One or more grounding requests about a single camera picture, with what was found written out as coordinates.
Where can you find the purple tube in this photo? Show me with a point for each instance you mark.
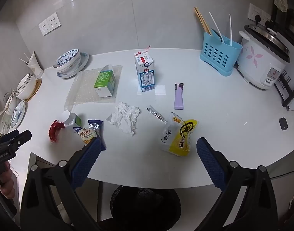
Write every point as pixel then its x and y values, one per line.
pixel 179 97

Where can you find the person's left hand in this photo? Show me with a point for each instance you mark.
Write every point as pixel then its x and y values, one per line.
pixel 6 181

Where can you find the blue striped plate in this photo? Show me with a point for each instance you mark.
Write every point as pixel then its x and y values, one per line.
pixel 18 114

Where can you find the white cup with sticks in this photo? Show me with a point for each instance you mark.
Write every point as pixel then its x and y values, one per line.
pixel 34 65

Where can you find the round wooden coaster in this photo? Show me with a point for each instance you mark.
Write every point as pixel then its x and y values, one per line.
pixel 35 90

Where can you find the white pill bottle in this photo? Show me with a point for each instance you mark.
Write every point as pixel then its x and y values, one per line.
pixel 67 117

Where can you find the blue perforated utensil holder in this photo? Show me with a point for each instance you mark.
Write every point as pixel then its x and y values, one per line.
pixel 220 55

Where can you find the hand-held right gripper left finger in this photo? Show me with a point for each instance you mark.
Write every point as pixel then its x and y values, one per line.
pixel 86 163

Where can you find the blue patterned white bowl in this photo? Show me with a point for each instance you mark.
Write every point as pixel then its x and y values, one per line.
pixel 67 59

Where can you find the clear bubble wrap sheet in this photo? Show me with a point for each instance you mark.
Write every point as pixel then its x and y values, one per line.
pixel 81 89

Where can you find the blue white milk carton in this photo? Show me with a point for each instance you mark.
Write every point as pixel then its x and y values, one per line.
pixel 146 74

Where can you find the silver cream snack packet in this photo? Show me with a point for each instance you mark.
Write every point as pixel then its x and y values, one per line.
pixel 87 133

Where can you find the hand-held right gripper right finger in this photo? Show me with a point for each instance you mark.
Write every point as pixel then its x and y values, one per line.
pixel 209 163

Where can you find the pink striped drinking straw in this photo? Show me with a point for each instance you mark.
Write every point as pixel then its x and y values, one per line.
pixel 147 48

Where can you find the white wall socket with plug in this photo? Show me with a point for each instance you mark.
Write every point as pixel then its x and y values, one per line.
pixel 257 13

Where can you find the white microwave oven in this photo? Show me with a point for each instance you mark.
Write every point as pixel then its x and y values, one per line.
pixel 291 96

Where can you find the white floral rice cooker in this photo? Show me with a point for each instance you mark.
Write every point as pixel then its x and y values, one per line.
pixel 260 57

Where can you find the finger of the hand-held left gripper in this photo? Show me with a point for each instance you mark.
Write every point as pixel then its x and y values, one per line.
pixel 7 134
pixel 21 136

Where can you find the black trash bin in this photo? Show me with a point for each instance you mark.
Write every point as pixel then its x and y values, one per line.
pixel 147 209

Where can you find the white double wall socket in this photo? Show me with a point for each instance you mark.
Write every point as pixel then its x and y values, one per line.
pixel 49 24

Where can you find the red mesh scrap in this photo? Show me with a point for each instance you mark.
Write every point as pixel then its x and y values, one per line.
pixel 54 128

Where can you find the plain white bowl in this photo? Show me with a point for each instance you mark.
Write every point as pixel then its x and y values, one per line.
pixel 26 86

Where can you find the blue snack wrapper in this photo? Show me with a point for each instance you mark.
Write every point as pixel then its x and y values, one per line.
pixel 100 125

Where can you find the yellow white snack packet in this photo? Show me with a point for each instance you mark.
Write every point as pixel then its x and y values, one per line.
pixel 179 137

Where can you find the wooden chopstick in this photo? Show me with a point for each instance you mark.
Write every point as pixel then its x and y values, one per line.
pixel 201 21
pixel 204 21

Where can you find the blue patterned white plate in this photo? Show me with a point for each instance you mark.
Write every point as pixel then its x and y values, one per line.
pixel 83 61

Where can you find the green white cardboard box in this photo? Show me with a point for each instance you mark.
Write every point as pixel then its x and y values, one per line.
pixel 104 81

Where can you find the small green white box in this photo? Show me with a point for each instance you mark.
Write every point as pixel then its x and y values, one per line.
pixel 78 121

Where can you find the white tissue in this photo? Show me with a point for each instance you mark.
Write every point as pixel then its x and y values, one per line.
pixel 125 118

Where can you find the silver foil wrapper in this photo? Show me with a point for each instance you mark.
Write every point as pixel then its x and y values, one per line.
pixel 157 114

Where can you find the small black oval object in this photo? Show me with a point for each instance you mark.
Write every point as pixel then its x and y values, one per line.
pixel 283 123

